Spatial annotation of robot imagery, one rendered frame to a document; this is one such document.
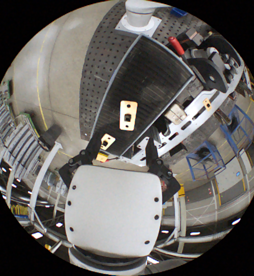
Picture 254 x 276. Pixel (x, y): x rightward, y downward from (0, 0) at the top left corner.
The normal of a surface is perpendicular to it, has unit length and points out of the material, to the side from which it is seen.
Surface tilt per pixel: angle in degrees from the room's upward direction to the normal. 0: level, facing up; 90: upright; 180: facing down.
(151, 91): 0
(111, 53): 0
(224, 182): 90
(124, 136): 0
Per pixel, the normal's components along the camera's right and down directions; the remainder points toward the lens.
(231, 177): -0.94, -0.29
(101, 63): -0.08, 0.69
